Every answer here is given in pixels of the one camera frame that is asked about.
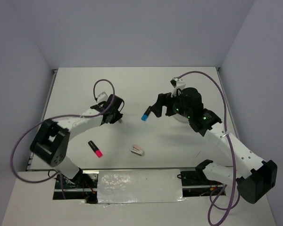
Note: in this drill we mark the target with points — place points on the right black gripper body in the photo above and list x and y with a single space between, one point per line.
178 107

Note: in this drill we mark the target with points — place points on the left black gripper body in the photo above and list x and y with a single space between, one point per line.
117 116

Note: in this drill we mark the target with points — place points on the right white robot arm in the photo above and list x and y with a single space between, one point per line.
254 176

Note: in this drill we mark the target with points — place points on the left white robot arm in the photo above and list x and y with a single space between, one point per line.
51 141

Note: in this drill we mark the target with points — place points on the white round divided container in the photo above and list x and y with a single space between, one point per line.
181 118

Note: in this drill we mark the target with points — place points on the blue black highlighter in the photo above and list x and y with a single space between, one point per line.
146 114

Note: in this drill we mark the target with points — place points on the pink black highlighter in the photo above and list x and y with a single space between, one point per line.
95 149

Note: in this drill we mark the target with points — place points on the silver foil cover plate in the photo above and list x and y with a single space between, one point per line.
139 186

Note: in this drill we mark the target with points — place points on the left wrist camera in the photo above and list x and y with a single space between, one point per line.
102 97

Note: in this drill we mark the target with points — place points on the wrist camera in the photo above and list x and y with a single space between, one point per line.
102 97
177 83

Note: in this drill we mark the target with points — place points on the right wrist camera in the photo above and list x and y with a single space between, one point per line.
177 83

